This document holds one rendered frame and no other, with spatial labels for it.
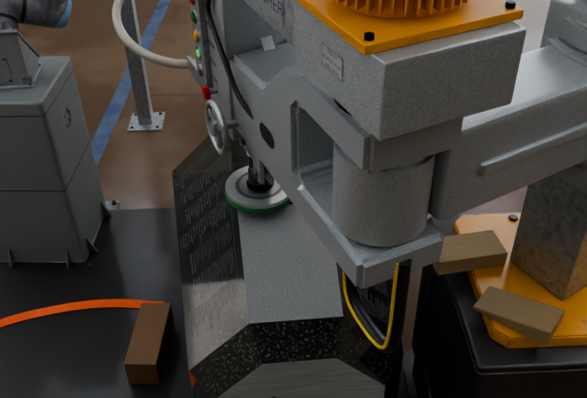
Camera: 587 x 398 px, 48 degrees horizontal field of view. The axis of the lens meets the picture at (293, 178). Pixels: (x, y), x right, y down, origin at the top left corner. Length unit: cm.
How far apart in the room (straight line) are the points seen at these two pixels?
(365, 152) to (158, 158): 273
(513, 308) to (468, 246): 23
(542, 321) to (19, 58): 205
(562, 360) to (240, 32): 114
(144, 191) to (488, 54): 270
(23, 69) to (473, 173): 194
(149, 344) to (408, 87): 185
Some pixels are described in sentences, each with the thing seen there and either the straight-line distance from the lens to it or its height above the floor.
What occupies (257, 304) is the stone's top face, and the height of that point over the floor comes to 82.
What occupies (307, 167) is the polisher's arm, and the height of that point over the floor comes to 127.
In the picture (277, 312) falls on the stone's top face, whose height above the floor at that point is 82.
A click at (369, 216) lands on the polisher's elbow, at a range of 123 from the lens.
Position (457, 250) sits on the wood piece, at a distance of 193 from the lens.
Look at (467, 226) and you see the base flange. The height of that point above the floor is 78.
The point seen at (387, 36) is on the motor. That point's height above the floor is 171.
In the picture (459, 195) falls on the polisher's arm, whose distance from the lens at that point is 132.
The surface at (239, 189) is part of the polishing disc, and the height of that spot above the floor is 88.
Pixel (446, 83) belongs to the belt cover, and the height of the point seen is 164.
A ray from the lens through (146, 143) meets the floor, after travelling 391.
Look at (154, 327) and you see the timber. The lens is 266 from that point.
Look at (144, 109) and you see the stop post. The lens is 401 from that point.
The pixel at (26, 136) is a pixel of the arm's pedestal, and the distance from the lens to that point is 281.
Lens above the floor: 211
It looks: 37 degrees down
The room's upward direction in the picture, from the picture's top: 1 degrees counter-clockwise
